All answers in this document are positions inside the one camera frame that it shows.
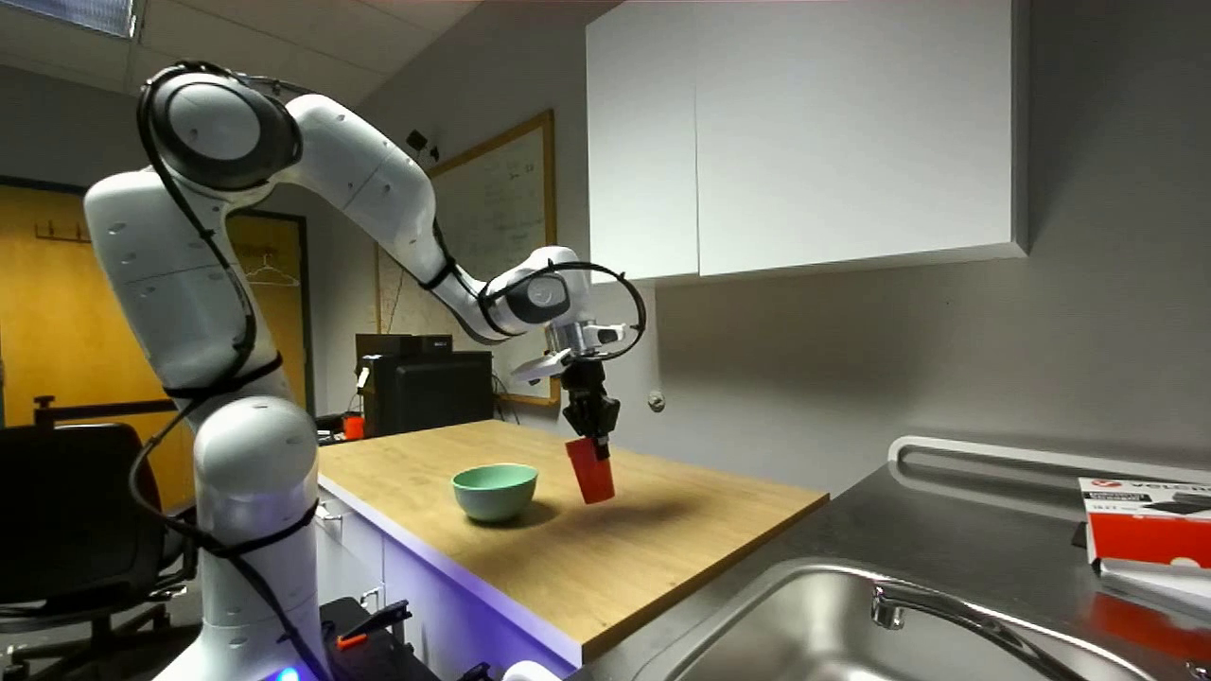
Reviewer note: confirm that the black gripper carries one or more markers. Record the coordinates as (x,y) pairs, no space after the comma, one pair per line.
(588,394)

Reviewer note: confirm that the orange plastic cup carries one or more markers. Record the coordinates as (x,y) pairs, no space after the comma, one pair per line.
(591,479)

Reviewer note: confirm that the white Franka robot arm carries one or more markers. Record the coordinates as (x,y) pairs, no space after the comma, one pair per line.
(252,466)

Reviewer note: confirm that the light green bowl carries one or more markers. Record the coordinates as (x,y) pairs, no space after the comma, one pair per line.
(494,495)

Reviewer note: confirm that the small orange object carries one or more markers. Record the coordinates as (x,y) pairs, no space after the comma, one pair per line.
(352,429)

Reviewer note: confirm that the black equipment box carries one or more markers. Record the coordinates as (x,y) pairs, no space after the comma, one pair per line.
(421,394)

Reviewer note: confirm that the white base cabinet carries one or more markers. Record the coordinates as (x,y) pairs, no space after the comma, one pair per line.
(419,607)

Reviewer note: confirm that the wood-framed whiteboard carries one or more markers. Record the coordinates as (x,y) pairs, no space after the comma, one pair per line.
(498,204)

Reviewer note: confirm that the stainless steel sink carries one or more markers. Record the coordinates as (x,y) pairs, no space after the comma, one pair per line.
(807,639)

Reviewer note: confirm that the black device with red button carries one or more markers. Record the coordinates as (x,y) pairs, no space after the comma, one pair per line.
(371,644)

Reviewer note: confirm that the chrome faucet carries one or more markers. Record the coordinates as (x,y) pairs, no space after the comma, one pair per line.
(959,614)

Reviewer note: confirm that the black office chair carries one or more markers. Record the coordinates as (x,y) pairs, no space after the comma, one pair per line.
(70,515)

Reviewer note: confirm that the yellow door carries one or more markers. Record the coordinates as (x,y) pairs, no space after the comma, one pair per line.
(51,317)

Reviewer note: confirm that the red and white carton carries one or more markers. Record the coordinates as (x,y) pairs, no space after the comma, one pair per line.
(1147,535)

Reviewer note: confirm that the ceiling light panel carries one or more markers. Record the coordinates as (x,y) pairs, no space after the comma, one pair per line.
(78,14)

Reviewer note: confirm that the round wall socket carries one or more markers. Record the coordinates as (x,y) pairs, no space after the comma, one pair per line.
(658,402)

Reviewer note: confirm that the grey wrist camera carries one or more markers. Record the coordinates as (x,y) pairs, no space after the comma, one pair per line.
(540,368)

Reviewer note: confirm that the black wall camera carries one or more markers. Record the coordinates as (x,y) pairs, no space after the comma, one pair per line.
(421,142)

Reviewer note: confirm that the white wall cabinet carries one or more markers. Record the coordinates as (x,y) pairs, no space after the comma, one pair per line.
(807,136)

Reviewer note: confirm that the white rail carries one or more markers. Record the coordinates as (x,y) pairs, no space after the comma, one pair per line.
(1010,456)

